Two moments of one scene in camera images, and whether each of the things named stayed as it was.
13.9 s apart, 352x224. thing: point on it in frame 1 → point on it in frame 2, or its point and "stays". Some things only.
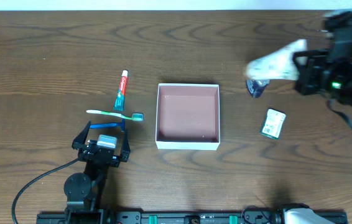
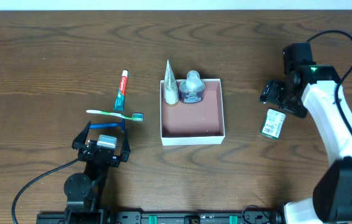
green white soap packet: x=273 y=122 stays
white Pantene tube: x=278 y=65 → x=171 y=87
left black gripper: x=99 y=152 stays
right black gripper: x=304 y=73 → x=273 y=93
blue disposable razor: x=107 y=125 stays
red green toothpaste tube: x=119 y=102 stays
